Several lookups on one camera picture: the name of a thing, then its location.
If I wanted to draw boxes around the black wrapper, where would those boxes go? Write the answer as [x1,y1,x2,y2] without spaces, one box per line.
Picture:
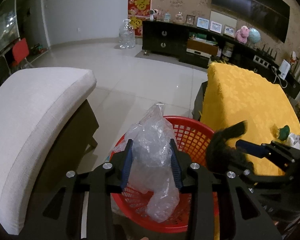
[206,121,254,174]

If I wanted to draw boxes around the clear plastic bag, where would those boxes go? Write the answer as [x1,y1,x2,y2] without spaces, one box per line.
[125,102,179,223]

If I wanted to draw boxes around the green yellow wrapper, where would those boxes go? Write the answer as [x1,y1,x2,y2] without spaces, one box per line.
[275,125,290,141]

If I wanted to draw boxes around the red plastic mesh basket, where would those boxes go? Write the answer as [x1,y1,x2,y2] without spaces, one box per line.
[111,116,214,233]

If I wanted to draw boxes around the yellow floral tablecloth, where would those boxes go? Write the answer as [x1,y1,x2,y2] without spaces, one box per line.
[199,62,300,177]

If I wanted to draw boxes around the white cushioned bench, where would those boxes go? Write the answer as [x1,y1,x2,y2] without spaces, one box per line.
[0,67,98,239]

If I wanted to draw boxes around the white router box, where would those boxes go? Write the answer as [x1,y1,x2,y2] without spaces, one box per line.
[279,60,290,80]

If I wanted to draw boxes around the black tv cabinet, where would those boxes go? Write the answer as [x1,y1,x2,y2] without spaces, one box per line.
[142,21,300,99]

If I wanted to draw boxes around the large clear water jug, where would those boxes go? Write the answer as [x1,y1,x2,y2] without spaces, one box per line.
[119,19,135,49]

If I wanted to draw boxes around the black wifi router antennas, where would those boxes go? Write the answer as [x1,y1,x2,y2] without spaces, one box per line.
[256,44,277,61]

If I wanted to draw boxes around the pink plush toy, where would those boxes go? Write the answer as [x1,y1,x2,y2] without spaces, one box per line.
[235,25,250,44]

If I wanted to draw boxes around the light blue globe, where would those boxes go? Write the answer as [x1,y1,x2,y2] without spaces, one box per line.
[248,28,261,44]

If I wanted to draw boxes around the red chair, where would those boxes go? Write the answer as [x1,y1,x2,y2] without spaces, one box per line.
[12,38,30,67]

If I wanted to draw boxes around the red festive wall poster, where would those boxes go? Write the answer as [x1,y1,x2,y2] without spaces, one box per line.
[128,0,151,37]

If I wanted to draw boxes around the wall mounted black television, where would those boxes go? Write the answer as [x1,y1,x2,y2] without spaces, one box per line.
[211,0,290,43]

